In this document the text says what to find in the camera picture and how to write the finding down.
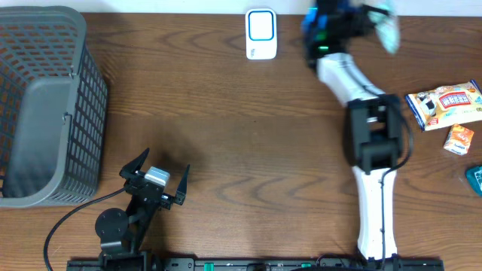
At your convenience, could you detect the blue mouthwash bottle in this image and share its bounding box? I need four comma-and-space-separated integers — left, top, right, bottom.
465, 166, 482, 196

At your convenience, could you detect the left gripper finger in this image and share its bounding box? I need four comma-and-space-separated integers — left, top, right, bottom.
174, 164, 191, 206
119, 148, 150, 179

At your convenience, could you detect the grey plastic mesh basket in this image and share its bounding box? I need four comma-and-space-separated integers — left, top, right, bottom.
1, 6, 108, 209

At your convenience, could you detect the cream snack bag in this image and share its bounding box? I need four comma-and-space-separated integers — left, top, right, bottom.
405, 80, 481, 132

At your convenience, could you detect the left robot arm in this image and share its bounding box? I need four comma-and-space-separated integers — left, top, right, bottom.
95, 149, 190, 270

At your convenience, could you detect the left black cable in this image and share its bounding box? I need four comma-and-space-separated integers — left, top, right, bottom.
42, 186, 127, 271

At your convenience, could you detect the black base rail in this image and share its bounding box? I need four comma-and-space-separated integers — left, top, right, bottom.
66, 253, 445, 271

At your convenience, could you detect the teal snack packet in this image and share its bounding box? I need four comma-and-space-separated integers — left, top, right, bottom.
365, 0, 401, 54

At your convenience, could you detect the white barcode scanner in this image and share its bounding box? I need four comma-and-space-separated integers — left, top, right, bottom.
245, 8, 278, 60

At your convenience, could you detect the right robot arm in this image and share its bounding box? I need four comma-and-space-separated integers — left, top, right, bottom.
302, 0, 413, 269

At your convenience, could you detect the orange tissue pack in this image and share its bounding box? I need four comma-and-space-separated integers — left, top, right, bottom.
444, 124, 474, 156

